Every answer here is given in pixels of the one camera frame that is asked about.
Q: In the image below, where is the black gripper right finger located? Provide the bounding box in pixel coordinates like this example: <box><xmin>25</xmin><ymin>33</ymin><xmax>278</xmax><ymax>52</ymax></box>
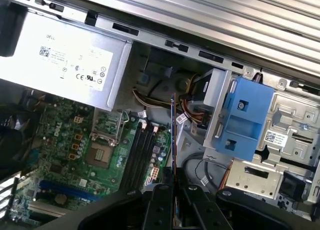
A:
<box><xmin>177</xmin><ymin>185</ymin><xmax>292</xmax><ymax>230</ymax></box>

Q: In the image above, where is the RAM stick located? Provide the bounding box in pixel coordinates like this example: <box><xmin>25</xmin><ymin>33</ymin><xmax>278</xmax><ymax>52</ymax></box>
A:
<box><xmin>169</xmin><ymin>92</ymin><xmax>180</xmax><ymax>230</ymax></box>

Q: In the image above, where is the wire locking lever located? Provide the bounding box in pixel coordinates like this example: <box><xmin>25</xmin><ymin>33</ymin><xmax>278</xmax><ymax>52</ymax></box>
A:
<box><xmin>115</xmin><ymin>109</ymin><xmax>130</xmax><ymax>143</ymax></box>

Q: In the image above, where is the blue plastic drive bracket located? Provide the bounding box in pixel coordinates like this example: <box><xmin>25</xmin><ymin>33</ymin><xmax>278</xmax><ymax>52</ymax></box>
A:
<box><xmin>216</xmin><ymin>76</ymin><xmax>275</xmax><ymax>162</ymax></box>

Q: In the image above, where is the grey power supply unit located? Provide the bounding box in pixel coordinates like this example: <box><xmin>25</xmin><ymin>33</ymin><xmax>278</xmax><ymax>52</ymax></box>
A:
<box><xmin>0</xmin><ymin>9</ymin><xmax>132</xmax><ymax>112</ymax></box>

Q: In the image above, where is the black case fan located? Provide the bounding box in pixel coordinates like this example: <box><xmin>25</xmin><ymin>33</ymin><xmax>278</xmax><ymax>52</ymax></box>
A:
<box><xmin>0</xmin><ymin>89</ymin><xmax>45</xmax><ymax>177</ymax></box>

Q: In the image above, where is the green motherboard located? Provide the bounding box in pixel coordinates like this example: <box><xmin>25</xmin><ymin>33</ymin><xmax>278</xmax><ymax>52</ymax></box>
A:
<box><xmin>13</xmin><ymin>89</ymin><xmax>177</xmax><ymax>230</ymax></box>

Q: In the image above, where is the metal drive cage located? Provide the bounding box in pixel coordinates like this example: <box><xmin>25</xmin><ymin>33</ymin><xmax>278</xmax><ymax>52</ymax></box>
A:
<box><xmin>202</xmin><ymin>67</ymin><xmax>320</xmax><ymax>208</ymax></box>

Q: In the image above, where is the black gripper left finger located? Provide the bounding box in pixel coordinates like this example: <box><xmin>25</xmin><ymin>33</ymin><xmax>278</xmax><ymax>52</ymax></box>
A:
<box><xmin>77</xmin><ymin>166</ymin><xmax>174</xmax><ymax>230</ymax></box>

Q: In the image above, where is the black open PC case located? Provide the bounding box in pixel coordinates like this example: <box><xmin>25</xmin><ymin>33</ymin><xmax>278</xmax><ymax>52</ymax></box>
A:
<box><xmin>0</xmin><ymin>0</ymin><xmax>320</xmax><ymax>230</ymax></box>

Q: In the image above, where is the pale wire bundle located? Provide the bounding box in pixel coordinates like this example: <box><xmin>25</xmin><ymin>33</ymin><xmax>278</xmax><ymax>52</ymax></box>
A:
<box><xmin>131</xmin><ymin>88</ymin><xmax>176</xmax><ymax>110</ymax></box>

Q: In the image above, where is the black RAM slot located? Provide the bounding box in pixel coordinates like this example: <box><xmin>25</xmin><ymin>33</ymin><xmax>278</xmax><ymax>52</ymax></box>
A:
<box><xmin>140</xmin><ymin>127</ymin><xmax>161</xmax><ymax>191</ymax></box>
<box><xmin>121</xmin><ymin>120</ymin><xmax>142</xmax><ymax>190</ymax></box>
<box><xmin>134</xmin><ymin>125</ymin><xmax>154</xmax><ymax>191</ymax></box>
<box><xmin>127</xmin><ymin>122</ymin><xmax>148</xmax><ymax>191</ymax></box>

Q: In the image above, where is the CPU socket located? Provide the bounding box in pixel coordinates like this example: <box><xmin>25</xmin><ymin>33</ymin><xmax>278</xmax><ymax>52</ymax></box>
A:
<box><xmin>87</xmin><ymin>137</ymin><xmax>119</xmax><ymax>171</ymax></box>

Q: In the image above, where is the blue expansion slot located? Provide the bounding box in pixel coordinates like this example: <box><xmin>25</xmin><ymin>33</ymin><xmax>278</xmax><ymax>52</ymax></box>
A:
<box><xmin>38</xmin><ymin>179</ymin><xmax>101</xmax><ymax>201</ymax></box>

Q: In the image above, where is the orange yellow wire bundle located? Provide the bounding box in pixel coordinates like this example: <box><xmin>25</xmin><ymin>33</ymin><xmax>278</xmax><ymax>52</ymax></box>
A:
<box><xmin>174</xmin><ymin>74</ymin><xmax>210</xmax><ymax>125</ymax></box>

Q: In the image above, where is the metal socket cover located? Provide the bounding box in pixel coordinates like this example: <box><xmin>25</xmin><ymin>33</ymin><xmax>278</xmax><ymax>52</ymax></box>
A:
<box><xmin>91</xmin><ymin>109</ymin><xmax>127</xmax><ymax>143</ymax></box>

